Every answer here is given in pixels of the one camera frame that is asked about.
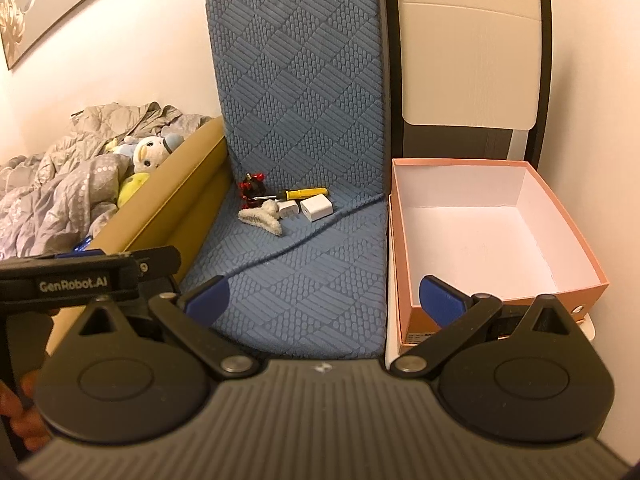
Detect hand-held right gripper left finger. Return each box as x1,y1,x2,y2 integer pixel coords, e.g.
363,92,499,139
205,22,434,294
65,275,262,382

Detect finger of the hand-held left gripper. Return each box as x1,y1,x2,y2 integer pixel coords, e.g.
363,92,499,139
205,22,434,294
122,246,182,302
54,250,126,261

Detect large white charger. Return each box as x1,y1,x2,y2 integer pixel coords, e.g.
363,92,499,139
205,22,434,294
299,195,337,222

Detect grey patterned blanket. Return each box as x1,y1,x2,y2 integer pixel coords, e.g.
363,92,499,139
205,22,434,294
0,101,216,261

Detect white fluffy hair claw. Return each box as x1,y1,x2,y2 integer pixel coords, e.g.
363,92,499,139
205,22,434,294
238,199,284,237

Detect blue quilted seat cushion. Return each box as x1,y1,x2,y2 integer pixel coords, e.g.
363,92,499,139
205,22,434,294
177,0,393,361

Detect beige folding chair back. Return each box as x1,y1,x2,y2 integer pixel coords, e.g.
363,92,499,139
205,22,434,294
382,0,553,172

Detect person's left hand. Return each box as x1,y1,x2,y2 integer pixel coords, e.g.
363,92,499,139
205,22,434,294
0,366,52,453

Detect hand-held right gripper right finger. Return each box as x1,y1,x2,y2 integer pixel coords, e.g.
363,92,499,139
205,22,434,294
389,275,588,382

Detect yellow plush toy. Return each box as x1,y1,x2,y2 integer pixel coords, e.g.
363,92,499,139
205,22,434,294
116,172,151,207

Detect red and black small gadget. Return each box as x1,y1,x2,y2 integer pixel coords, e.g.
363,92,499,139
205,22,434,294
237,172,268,208

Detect pink cardboard box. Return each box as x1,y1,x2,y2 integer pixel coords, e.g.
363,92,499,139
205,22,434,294
387,157,611,348

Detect blue penguin plush toy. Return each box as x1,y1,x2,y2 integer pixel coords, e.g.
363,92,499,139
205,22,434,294
112,135,183,173

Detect yellow screwdriver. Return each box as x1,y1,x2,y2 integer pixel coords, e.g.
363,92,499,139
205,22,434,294
260,187,330,204

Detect wooden bed frame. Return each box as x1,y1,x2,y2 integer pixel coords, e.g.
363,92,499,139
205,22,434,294
50,116,236,341

